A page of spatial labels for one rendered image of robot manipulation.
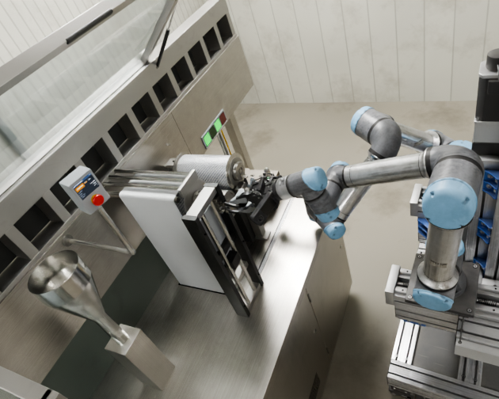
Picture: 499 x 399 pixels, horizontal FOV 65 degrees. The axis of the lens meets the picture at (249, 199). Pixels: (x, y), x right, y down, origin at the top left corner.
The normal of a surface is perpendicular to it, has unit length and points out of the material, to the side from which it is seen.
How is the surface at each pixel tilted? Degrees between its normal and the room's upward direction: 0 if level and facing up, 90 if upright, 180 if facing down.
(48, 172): 90
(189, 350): 0
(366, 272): 0
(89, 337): 90
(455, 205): 83
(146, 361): 90
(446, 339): 0
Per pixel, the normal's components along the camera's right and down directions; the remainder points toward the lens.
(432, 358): -0.29, -0.71
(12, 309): 0.88, 0.07
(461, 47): -0.43, 0.69
